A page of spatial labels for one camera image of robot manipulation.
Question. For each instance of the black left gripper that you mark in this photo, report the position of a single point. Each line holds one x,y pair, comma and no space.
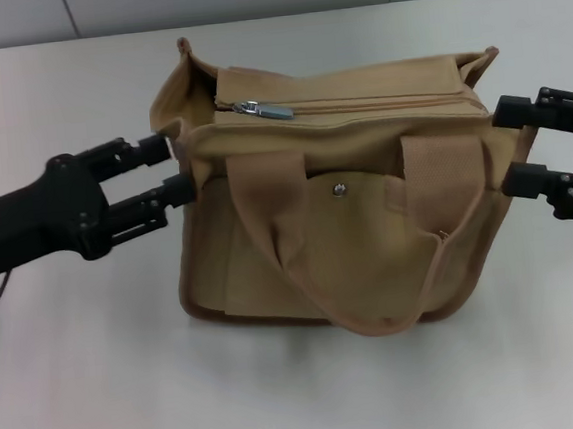
31,222

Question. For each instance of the silver metal zipper pull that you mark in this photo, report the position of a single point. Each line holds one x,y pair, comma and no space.
270,110

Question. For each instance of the khaki canvas food bag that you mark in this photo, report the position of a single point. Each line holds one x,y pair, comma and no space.
330,251

